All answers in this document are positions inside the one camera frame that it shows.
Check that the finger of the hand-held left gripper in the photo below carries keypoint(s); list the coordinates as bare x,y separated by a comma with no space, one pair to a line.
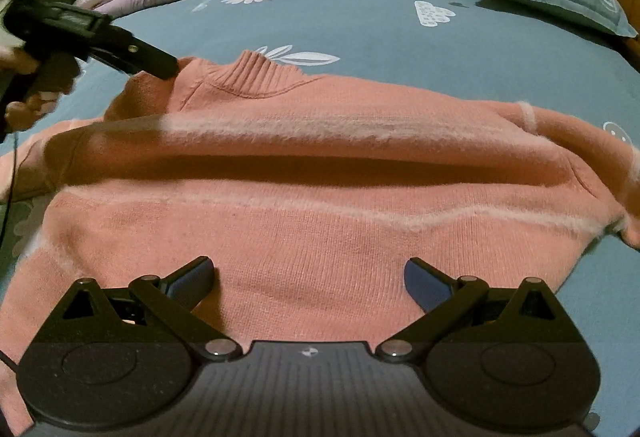
145,57

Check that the blue floral bed sheet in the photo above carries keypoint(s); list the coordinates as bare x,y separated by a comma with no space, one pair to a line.
375,27

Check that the person's left hand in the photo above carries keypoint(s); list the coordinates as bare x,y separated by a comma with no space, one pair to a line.
27,114

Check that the pink striped knit sweater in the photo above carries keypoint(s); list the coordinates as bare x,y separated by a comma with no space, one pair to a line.
300,217

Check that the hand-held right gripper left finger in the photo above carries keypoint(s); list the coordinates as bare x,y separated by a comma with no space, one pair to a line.
192,281

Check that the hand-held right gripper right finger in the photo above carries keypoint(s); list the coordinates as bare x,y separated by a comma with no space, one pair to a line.
425,286

